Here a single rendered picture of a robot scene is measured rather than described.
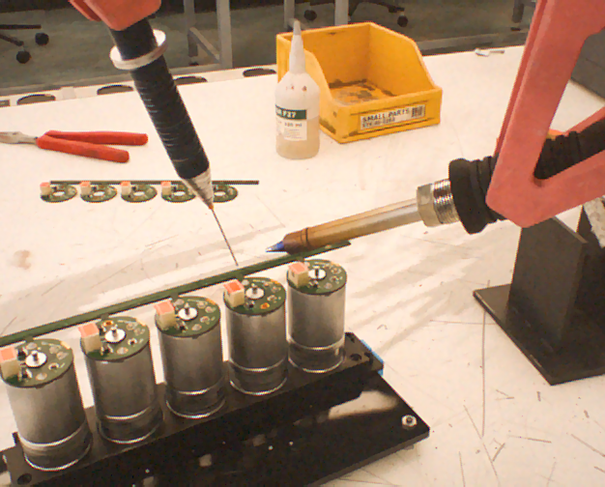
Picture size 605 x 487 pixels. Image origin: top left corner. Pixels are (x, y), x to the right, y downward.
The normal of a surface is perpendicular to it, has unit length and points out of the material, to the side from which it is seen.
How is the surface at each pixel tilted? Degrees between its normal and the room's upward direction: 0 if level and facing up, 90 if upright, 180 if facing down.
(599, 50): 90
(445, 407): 0
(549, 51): 108
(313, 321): 90
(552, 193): 98
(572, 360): 0
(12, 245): 0
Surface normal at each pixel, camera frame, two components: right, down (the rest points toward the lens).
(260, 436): 0.00, -0.85
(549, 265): -0.96, 0.14
